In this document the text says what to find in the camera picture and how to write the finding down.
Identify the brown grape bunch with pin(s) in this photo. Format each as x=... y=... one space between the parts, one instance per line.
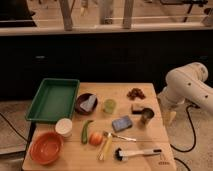
x=135 y=93

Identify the white dish brush black bristles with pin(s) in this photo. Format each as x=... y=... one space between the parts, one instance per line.
x=120 y=154

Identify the white paper cup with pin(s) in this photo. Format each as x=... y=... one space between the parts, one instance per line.
x=64 y=127

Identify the dark brown bowl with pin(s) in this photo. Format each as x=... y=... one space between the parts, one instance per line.
x=82 y=98

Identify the orange round fruit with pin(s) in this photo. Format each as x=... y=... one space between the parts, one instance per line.
x=96 y=138

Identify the metal cup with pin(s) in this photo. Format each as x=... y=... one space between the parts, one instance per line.
x=146 y=115

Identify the green chili pepper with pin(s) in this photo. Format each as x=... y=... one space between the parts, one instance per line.
x=84 y=136

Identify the grey cloth piece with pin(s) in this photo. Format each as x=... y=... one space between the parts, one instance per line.
x=89 y=103

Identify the green plastic tray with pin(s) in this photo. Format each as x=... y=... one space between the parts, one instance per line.
x=54 y=100

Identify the orange bowl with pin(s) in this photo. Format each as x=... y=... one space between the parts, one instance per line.
x=45 y=149

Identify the green plastic cup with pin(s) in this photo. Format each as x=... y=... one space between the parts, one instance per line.
x=109 y=106

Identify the silver fork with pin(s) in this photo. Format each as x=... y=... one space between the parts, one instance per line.
x=118 y=136

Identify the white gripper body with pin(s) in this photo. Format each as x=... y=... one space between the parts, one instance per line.
x=167 y=110

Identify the dark chocolate cake piece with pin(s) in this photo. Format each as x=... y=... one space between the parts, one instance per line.
x=136 y=108

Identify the blue sponge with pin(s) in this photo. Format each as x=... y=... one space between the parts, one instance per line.
x=122 y=123

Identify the wooden board table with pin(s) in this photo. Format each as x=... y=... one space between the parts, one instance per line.
x=76 y=156

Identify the yellow banana toy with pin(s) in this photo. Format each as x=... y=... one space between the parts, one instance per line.
x=103 y=153

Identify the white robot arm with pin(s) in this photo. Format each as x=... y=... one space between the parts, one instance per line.
x=185 y=83

